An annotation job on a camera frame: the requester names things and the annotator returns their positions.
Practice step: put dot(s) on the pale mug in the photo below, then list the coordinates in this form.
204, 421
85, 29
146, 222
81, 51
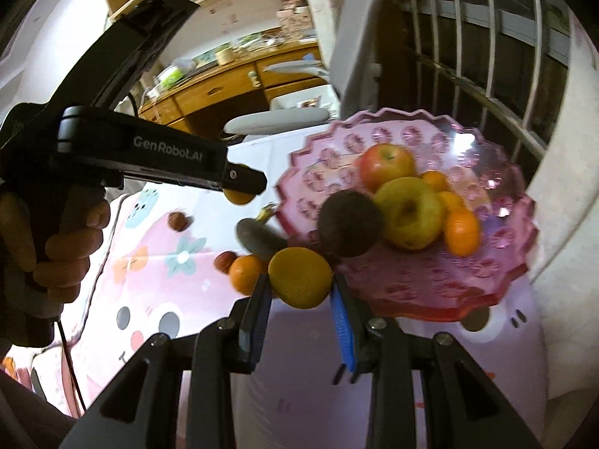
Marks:
224, 55

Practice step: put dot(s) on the small brown round fruit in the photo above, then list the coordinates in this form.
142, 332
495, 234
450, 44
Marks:
178, 221

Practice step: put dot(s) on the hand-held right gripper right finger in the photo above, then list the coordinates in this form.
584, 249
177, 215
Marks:
344, 332

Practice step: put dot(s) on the red apple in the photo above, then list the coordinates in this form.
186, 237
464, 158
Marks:
386, 166

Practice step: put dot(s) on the grey office chair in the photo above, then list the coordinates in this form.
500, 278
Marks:
355, 56

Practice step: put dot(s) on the pink plastic bowl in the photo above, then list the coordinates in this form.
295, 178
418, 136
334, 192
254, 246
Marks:
421, 280

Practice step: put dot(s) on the green tissue pack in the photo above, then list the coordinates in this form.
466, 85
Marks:
171, 75

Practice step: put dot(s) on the cartoon face printed tablecloth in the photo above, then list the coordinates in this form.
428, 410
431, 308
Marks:
304, 383

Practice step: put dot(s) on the wooden desk with drawers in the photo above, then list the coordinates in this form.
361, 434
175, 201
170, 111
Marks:
201, 93

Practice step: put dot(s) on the metal window grille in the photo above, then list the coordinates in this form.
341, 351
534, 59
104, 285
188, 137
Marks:
468, 56

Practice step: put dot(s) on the dark avocado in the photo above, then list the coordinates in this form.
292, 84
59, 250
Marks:
351, 224

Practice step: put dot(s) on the small red round fruit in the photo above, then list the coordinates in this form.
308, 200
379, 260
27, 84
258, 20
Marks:
225, 261

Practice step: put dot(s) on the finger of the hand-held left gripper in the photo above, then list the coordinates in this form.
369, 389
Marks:
245, 178

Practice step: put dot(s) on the white storage box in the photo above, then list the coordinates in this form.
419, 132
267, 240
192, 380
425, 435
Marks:
299, 100

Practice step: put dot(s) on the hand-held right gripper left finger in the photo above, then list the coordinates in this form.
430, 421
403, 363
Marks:
255, 322

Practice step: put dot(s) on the small yellow citrus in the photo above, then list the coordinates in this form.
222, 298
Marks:
299, 278
453, 199

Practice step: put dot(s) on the orange mandarin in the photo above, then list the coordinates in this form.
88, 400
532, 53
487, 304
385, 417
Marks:
236, 198
244, 273
461, 231
435, 180

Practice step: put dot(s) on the wooden decor box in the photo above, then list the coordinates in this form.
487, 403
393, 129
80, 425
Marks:
294, 18

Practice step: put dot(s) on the person's left hand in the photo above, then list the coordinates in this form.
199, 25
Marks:
70, 262

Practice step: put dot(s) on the yellow-green apple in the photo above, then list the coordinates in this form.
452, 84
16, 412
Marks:
412, 213

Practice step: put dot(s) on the dark green cucumber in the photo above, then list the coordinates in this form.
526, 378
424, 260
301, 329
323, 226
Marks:
259, 238

